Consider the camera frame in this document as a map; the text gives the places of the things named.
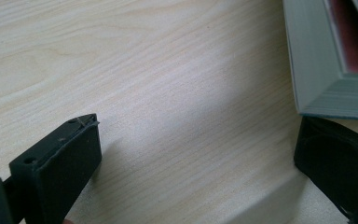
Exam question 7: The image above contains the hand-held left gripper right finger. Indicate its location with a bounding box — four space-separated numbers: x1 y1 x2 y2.
293 115 358 224

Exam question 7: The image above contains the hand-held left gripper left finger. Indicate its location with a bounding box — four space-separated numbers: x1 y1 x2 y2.
8 113 103 224

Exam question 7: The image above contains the red illustrated book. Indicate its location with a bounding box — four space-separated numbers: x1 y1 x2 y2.
282 0 358 121

